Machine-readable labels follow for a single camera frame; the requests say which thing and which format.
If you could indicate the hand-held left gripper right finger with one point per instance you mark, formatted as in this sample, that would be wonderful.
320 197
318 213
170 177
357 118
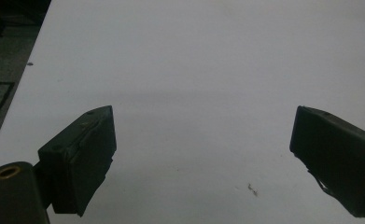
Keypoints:
339 161

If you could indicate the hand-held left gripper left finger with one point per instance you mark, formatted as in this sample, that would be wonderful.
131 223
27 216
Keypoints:
77 161

